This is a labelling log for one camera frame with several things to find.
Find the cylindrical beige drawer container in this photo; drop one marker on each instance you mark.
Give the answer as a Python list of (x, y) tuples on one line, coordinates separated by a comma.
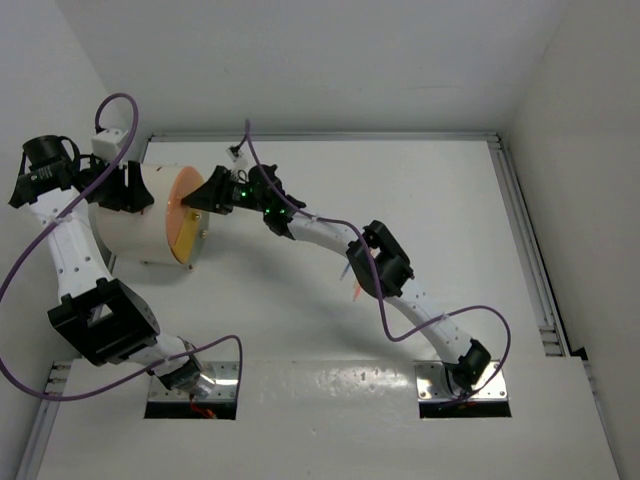
[(166, 232)]

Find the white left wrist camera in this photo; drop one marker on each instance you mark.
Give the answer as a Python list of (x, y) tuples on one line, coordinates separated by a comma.
[(107, 144)]

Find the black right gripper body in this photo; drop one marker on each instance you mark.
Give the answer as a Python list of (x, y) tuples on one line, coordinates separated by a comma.
[(243, 196)]

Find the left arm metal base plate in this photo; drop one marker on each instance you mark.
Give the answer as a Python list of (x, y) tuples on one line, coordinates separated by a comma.
[(218, 384)]

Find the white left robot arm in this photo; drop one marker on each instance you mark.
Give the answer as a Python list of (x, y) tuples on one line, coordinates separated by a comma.
[(102, 318)]

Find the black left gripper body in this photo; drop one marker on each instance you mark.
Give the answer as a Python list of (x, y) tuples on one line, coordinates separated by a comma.
[(112, 194)]

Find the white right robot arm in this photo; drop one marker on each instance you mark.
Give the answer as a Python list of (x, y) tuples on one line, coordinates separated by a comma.
[(381, 267)]

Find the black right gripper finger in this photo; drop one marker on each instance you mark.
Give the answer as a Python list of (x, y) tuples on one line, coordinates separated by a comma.
[(218, 185), (213, 205)]

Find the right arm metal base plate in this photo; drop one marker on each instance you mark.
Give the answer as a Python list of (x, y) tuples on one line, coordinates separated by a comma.
[(435, 385)]

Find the blue clear pen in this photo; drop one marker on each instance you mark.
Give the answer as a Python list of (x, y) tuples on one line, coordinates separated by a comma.
[(344, 272)]

